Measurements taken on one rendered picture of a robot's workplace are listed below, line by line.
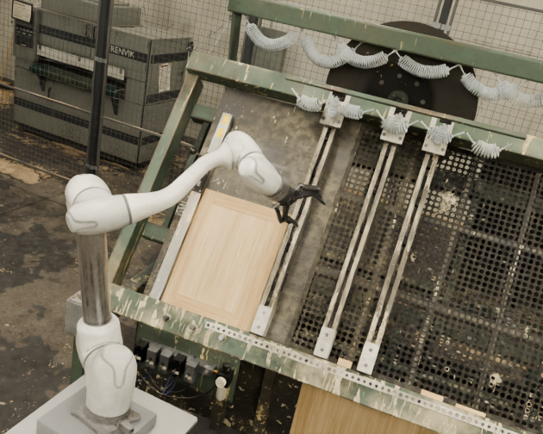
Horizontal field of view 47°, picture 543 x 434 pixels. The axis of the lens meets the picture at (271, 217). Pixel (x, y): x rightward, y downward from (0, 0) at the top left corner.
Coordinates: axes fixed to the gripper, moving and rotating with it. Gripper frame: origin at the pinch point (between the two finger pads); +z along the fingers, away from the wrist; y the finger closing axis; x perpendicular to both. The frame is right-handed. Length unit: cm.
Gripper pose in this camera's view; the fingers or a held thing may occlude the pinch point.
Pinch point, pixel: (308, 212)
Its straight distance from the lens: 239.3
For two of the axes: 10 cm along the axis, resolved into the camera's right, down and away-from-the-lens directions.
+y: 7.5, -6.2, -2.4
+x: -3.8, -6.9, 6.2
